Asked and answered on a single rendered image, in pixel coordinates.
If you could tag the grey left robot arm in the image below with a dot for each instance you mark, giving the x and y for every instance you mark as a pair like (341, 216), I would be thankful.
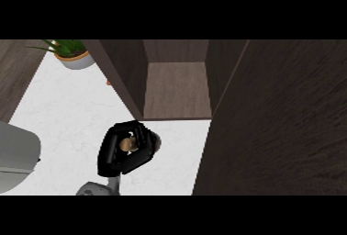
(97, 188)

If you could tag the dark wine bottle with cork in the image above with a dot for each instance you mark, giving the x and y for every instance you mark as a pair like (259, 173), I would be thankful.
(128, 144)

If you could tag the open dark wooden cabinet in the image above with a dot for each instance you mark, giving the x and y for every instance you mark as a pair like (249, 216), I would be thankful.
(178, 91)

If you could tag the dark wooden cabinet door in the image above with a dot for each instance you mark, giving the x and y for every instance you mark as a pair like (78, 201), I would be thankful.
(280, 122)

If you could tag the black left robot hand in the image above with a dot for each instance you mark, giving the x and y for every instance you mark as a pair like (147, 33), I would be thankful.
(109, 159)

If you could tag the dark wooden panel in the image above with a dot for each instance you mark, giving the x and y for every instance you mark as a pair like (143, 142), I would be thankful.
(16, 73)

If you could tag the pale grey rounded appliance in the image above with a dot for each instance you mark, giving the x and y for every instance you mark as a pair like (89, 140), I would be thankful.
(16, 156)

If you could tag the green plant in white pot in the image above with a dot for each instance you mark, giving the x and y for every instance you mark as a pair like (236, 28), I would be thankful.
(76, 60)

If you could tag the small orange object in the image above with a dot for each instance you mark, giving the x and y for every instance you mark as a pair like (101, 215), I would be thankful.
(109, 82)

